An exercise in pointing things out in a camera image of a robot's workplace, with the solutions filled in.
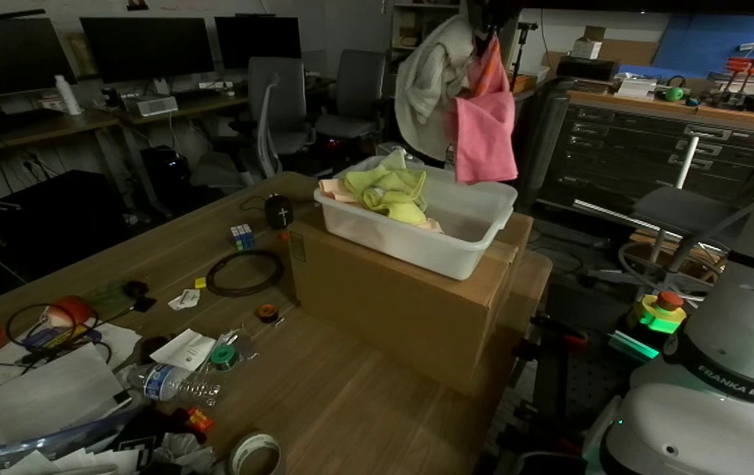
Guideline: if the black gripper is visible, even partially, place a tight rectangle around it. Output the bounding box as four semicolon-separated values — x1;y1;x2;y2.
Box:
460;0;527;55

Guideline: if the pink towel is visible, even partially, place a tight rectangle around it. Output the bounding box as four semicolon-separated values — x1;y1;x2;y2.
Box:
450;38;522;187

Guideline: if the pale green towel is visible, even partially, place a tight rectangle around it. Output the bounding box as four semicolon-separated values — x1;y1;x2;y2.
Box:
337;148;432;214

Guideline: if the bright yellow towel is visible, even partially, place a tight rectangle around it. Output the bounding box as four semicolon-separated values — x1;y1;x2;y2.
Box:
381;196;434;229

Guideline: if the peach t-shirt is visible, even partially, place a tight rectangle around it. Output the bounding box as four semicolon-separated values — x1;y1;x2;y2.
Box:
316;177;444;237

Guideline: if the white plastic storage bin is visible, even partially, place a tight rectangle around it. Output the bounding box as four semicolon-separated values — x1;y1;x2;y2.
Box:
311;152;519;286

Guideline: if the gray office chair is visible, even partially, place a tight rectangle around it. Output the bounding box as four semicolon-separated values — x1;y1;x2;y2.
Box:
311;48;390;152
245;55;312;179

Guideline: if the black equipment rack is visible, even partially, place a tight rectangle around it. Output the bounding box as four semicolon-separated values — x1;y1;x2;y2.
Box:
537;89;754;224

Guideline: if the black computer monitor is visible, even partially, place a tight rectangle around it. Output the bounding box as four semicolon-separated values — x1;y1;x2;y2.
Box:
78;12;219;84
212;11;302;71
0;15;73;103

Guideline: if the black round object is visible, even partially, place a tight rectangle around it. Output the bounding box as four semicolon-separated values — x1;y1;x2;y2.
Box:
260;192;297;235

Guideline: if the brown cardboard box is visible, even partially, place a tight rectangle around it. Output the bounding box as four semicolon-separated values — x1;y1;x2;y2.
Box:
283;208;555;402

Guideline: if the small blue white box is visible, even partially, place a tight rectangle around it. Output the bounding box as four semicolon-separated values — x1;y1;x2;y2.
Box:
227;222;257;254

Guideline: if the emergency stop button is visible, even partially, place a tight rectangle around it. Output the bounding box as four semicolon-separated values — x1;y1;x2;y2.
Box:
629;287;689;338

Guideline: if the white desktop device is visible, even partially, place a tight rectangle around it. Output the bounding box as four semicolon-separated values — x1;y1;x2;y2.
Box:
134;92;182;121

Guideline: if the orange tape roll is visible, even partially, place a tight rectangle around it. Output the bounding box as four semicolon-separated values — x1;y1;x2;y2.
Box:
253;297;283;324

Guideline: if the small white tag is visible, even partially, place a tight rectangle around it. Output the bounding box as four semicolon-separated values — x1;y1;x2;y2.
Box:
165;286;204;313

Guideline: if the green tape roll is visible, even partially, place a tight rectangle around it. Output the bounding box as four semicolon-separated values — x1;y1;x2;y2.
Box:
204;341;241;371

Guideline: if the white bottle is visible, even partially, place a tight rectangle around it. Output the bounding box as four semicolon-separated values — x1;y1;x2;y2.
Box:
53;74;87;118

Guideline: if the small black gadget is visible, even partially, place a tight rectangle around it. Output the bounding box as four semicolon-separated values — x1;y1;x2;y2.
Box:
119;276;158;313

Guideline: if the white paper slip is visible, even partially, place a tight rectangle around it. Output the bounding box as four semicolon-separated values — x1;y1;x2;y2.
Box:
146;326;219;375

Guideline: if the long wooden desk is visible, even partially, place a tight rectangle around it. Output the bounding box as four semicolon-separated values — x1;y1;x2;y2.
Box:
0;89;253;164

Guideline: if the black computer tower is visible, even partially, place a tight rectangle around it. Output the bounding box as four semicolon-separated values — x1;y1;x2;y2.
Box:
0;166;129;286

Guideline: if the clear water bottle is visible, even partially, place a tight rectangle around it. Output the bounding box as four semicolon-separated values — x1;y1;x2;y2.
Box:
123;357;223;404

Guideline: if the white tape roll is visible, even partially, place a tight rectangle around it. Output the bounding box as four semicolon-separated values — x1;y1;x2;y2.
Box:
227;428;283;475

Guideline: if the red headset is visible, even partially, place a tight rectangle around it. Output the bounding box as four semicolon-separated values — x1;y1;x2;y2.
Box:
1;293;116;365

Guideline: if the large white paper sheet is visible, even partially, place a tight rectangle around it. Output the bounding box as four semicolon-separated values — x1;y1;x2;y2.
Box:
0;341;127;475

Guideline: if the black cable loop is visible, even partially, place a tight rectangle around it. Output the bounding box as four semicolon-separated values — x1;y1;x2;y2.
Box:
203;247;283;301

